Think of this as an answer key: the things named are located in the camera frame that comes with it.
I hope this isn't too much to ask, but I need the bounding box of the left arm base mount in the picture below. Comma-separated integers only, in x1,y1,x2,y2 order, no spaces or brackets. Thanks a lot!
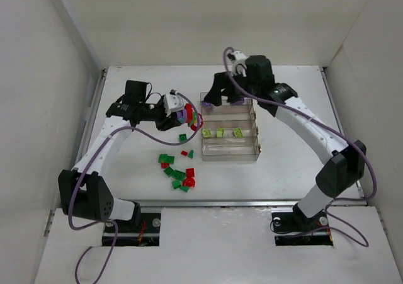
115,211,161,247

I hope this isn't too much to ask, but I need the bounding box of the green lego small left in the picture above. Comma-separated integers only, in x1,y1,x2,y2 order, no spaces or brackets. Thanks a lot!
172,180,182,190

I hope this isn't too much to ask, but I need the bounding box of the lime lego square brick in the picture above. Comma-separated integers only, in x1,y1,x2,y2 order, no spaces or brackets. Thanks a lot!
202,128,212,138

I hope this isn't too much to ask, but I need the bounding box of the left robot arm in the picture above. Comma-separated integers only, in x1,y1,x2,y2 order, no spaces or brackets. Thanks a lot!
58,80,186,225

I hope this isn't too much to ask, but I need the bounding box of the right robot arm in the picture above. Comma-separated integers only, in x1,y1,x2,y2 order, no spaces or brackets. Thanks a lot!
203,51,366,224

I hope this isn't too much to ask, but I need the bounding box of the lime lego slope brick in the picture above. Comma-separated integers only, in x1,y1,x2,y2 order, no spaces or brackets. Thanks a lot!
233,128,244,138
216,127,225,138

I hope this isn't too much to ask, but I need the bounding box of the purple lego round brick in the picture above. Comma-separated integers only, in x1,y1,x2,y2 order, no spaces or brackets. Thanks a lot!
176,109,188,124

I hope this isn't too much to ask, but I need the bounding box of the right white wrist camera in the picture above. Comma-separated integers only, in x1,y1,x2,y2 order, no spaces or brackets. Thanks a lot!
227,50,248,76

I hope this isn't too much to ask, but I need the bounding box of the red lego small brick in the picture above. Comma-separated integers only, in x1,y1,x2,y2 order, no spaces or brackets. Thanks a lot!
186,168,195,178

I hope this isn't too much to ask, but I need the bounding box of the red lego block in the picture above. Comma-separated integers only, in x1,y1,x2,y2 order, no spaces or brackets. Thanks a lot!
185,103,196,123

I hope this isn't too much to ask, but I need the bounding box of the red lego arch piece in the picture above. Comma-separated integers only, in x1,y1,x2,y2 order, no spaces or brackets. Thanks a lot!
182,178,196,188

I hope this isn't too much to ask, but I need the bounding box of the clear compartment organizer tray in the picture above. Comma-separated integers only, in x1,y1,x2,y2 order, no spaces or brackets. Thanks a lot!
200,92,261,162

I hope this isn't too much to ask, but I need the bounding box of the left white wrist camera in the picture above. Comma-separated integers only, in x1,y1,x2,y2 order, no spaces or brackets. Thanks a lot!
162,90,185,116

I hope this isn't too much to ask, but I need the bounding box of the green lego small bottom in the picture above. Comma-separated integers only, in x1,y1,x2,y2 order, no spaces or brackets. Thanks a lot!
179,186,190,193

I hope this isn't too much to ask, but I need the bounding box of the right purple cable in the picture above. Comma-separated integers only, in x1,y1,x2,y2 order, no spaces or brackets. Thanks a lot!
222,47,378,247

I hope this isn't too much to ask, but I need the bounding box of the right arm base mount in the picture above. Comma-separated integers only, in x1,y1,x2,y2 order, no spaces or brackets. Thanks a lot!
270,212,333,246

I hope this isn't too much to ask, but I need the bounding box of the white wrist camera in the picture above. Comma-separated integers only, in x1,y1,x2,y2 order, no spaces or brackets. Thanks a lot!
162,90,185,116
227,50,248,76

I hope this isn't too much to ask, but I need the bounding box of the green lego square brick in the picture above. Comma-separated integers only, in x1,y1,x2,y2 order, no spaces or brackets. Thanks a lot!
179,133,187,142

